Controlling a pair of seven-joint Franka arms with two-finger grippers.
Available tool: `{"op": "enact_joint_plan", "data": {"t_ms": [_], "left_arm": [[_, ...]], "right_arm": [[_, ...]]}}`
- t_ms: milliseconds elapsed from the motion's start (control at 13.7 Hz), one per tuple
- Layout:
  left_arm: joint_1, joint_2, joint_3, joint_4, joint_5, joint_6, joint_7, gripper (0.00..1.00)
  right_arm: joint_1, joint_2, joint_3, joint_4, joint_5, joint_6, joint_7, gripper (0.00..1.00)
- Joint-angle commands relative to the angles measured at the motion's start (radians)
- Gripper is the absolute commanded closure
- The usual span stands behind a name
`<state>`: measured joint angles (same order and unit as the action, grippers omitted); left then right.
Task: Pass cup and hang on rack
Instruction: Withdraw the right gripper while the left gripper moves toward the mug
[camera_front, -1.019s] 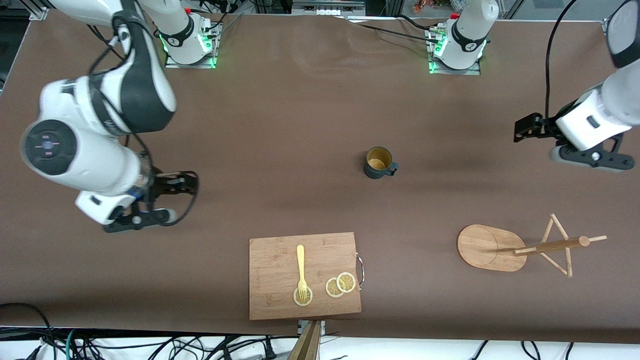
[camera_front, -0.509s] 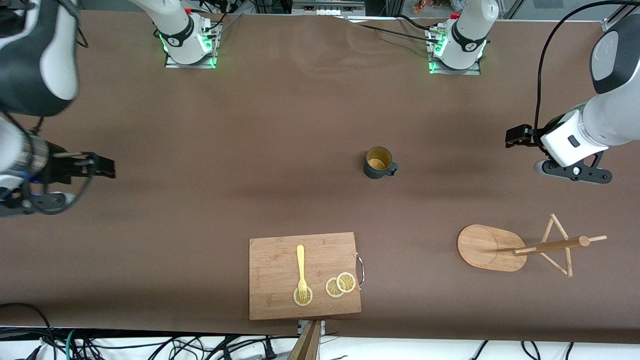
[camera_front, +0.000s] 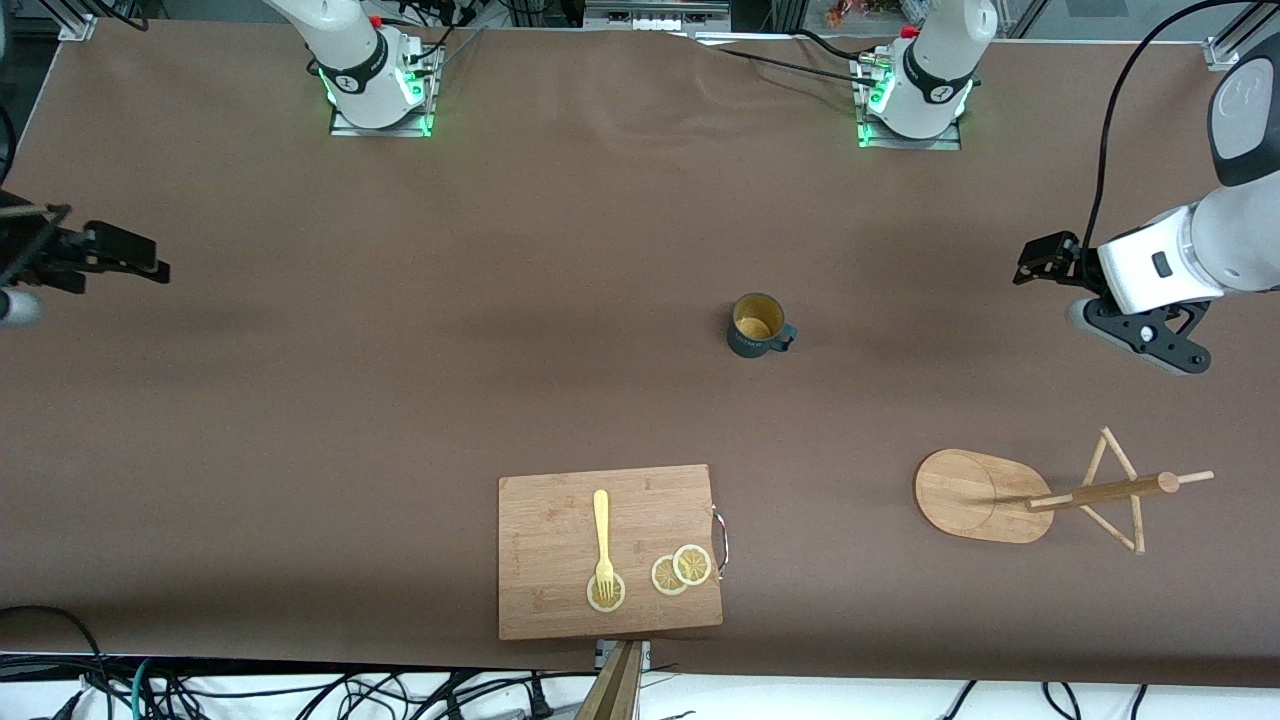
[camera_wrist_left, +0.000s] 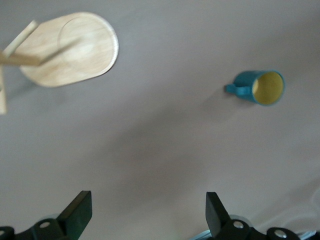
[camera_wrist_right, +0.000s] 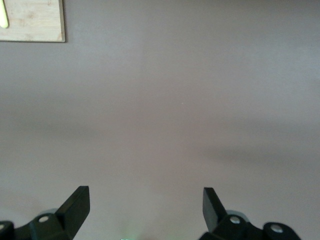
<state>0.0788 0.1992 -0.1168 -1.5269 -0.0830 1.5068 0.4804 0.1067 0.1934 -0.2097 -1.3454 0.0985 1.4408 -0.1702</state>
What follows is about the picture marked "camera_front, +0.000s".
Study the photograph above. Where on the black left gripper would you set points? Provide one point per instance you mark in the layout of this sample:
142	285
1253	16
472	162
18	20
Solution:
1073	264

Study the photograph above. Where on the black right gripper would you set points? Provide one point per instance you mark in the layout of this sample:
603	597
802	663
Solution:
32	252

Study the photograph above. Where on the teal mug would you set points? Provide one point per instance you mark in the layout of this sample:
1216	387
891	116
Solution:
750	342

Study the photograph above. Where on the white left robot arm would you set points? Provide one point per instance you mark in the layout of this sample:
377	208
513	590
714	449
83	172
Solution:
1180	260

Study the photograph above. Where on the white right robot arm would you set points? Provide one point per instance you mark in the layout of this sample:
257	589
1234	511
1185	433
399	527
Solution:
350	50

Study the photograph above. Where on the wooden cup rack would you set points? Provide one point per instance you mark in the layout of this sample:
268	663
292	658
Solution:
970	495

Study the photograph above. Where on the brown table cover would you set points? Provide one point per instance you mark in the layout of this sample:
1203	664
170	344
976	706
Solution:
500	250

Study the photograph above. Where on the white power strip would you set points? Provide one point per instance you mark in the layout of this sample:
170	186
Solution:
655	15

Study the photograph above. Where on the lemon slice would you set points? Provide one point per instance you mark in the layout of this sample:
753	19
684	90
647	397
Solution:
662	578
595	600
693	564

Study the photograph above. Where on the wooden cutting board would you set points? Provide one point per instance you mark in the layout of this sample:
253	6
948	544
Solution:
550	540

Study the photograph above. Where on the yellow plastic fork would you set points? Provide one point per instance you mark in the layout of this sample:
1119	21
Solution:
601	520

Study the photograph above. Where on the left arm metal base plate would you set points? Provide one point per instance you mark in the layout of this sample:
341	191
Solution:
880	143

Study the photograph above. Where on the metal corner bracket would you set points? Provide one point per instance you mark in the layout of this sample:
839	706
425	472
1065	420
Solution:
1222	52
75	27

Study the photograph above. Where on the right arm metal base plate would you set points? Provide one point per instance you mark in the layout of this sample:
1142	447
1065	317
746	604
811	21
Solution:
350	130

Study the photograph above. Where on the brown camera stand beam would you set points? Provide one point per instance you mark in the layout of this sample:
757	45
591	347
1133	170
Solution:
615	690

